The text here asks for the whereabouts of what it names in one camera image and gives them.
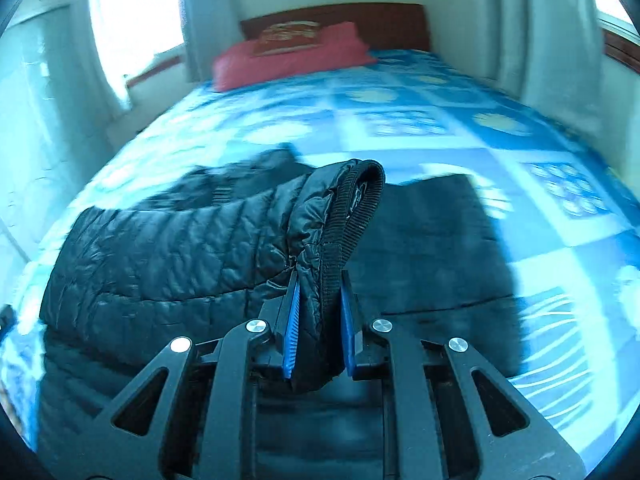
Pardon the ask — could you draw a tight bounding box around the red printed cushion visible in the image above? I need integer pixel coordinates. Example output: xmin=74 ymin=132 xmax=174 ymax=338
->
xmin=251 ymin=21 xmax=323 ymax=58

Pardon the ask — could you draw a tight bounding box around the frosted glass wardrobe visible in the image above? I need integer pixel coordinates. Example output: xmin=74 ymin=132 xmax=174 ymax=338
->
xmin=0 ymin=5 xmax=116 ymax=271

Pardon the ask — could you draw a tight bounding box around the black quilted puffer jacket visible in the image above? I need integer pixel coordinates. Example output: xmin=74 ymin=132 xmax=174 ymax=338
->
xmin=39 ymin=144 xmax=521 ymax=395

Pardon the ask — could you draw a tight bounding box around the wooden headboard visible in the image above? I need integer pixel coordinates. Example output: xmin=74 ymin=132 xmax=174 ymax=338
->
xmin=240 ymin=3 xmax=432 ymax=53

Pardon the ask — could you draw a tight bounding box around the blue patterned bed sheet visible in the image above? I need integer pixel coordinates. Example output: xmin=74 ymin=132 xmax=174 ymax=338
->
xmin=0 ymin=49 xmax=640 ymax=476

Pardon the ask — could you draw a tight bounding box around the window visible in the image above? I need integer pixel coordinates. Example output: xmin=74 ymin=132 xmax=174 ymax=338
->
xmin=88 ymin=0 xmax=187 ymax=81

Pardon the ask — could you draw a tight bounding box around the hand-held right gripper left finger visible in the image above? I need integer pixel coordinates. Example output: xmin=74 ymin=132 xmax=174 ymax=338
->
xmin=85 ymin=269 xmax=302 ymax=480

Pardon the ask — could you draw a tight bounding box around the red pillow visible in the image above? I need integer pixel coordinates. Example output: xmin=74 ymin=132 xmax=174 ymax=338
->
xmin=211 ymin=22 xmax=378 ymax=93

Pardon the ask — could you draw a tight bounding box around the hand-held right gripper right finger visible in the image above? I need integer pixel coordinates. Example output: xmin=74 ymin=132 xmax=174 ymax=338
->
xmin=340 ymin=269 xmax=587 ymax=480

